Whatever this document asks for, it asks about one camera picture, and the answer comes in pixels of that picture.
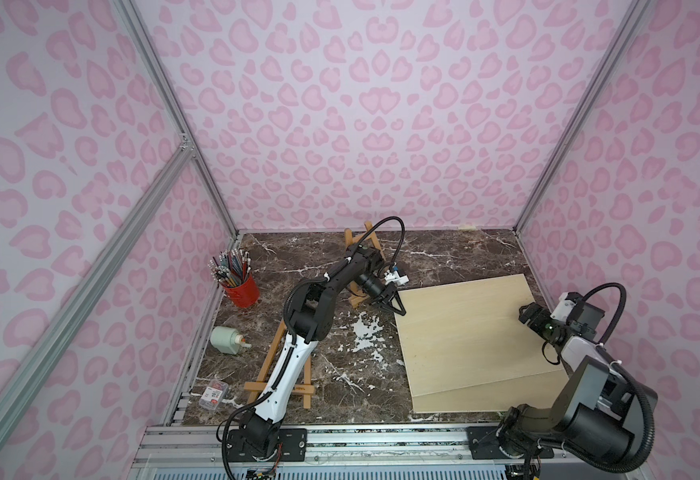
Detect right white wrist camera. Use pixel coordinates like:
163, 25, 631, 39
551, 292, 584, 325

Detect red pencil cup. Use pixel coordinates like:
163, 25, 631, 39
223, 276, 260, 308

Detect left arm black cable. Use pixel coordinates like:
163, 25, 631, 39
216, 215, 406, 480

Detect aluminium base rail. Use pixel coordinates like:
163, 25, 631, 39
124, 419, 657, 480

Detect black mounting plate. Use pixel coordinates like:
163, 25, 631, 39
222, 428, 307, 462
467, 426, 554, 460

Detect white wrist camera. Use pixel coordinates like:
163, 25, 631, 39
383, 266, 409, 287
551, 292, 584, 325

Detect light wooden board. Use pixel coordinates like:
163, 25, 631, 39
412, 370, 568, 413
396, 274, 562, 397

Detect small wooden easel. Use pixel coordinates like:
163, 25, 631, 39
243, 320, 316, 410
344, 221, 385, 309

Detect small clear plastic box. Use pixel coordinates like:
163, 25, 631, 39
198, 378, 229, 412

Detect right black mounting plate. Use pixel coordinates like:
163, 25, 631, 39
467, 426, 554, 460

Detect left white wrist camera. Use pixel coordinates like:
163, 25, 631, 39
383, 266, 409, 287

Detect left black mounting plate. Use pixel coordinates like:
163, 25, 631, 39
222, 428, 307, 462

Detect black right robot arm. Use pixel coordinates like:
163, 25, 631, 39
496, 282, 658, 479

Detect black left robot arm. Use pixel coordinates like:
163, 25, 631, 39
217, 244, 408, 458

